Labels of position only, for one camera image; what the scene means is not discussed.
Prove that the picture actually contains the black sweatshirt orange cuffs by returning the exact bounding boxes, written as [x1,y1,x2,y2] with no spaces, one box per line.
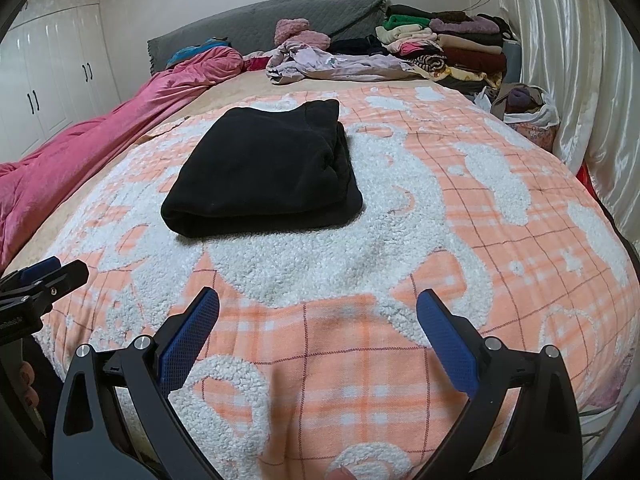
[160,99,363,238]

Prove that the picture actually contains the bag of small clothes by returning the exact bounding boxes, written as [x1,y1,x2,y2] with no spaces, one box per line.
[473,82,561,152]

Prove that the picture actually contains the stack of folded clothes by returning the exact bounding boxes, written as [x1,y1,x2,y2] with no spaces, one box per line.
[375,4,522,98]

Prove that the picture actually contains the person's left hand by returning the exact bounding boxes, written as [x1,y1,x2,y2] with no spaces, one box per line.
[18,362,39,408]

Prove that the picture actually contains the person's right hand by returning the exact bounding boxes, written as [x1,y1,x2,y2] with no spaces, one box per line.
[326,466,357,480]

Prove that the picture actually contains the pink velvet duvet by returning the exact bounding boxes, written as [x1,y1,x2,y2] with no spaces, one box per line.
[1,47,244,268]

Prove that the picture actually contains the white wardrobe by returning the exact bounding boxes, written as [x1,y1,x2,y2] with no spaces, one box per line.
[1,0,122,162]

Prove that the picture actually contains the peach white plaid blanket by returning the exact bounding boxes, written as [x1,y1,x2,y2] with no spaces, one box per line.
[37,86,639,479]

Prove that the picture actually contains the blue cloth on duvet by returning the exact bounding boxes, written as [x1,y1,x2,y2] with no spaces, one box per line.
[165,38,230,70]

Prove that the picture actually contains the beige plush bed sheet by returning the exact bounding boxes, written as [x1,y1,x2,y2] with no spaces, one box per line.
[2,68,436,276]

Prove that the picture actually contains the dark red garment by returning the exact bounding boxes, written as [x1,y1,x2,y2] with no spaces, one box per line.
[243,56,270,72]

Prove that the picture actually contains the lilac crumpled garment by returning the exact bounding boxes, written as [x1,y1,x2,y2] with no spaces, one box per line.
[265,41,424,84]

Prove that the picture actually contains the pink fluffy pillow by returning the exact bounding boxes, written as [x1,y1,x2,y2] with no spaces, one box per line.
[273,18,331,50]

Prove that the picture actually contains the white satin curtain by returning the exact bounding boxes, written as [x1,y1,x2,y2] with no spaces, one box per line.
[499,0,639,244]

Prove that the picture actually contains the grey padded headboard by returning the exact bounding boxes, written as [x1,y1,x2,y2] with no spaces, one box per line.
[145,0,388,75]

